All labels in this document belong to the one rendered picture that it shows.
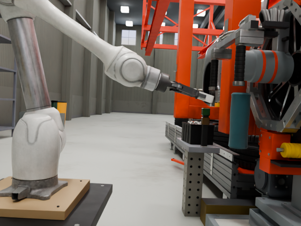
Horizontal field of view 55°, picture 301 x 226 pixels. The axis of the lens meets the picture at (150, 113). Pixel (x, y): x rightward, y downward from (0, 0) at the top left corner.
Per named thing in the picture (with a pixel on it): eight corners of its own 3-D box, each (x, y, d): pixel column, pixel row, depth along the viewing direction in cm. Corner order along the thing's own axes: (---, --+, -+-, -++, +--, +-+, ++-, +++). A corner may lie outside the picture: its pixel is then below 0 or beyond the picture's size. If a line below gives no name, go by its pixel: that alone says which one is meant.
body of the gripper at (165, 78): (162, 70, 111) (185, 78, 112) (158, 72, 119) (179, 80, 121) (156, 89, 111) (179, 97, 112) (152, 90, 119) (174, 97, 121)
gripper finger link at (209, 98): (198, 90, 118) (198, 90, 117) (213, 96, 119) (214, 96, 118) (195, 97, 117) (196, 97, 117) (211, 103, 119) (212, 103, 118)
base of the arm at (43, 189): (-12, 200, 95) (-12, 183, 95) (25, 181, 117) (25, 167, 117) (41, 204, 93) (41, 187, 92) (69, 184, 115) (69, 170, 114)
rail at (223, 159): (244, 191, 176) (246, 155, 175) (229, 191, 175) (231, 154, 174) (178, 140, 422) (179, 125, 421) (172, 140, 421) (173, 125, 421)
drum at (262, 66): (294, 83, 120) (296, 48, 119) (243, 80, 118) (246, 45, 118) (277, 85, 134) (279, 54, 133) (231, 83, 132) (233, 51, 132)
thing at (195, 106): (230, 120, 360) (231, 92, 359) (187, 118, 357) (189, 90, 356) (225, 119, 377) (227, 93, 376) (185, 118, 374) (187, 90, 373)
